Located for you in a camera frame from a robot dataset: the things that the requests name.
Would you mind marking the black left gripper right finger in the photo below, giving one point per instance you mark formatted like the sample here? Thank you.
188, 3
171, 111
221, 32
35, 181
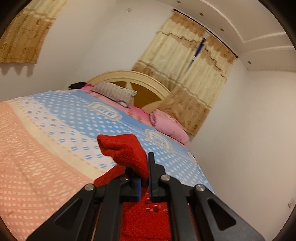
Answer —
196, 213

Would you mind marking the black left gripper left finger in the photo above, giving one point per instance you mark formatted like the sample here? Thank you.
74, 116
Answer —
93, 213

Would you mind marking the striped pillow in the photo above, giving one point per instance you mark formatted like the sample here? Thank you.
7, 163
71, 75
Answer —
121, 95

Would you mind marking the red knitted sweater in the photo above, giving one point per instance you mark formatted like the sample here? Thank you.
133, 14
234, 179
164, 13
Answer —
142, 220

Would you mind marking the polka dot bed sheet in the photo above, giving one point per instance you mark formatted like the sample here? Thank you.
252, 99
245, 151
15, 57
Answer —
49, 151

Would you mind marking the beige side curtain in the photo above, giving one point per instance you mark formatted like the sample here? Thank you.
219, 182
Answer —
23, 39

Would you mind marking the beige window curtain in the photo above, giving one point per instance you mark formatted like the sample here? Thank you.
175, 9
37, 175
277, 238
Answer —
193, 68

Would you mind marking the pink folded blanket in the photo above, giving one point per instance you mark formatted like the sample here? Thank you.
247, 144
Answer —
161, 121

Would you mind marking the cream wooden headboard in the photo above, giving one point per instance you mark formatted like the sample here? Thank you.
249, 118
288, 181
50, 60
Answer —
150, 92

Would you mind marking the black item behind pillow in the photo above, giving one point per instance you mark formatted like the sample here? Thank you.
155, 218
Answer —
77, 85

